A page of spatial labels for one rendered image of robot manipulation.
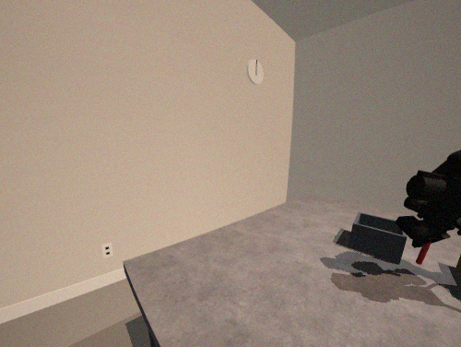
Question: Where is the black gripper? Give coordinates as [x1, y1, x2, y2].
[395, 202, 461, 248]

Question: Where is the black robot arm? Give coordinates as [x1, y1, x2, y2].
[404, 150, 461, 219]

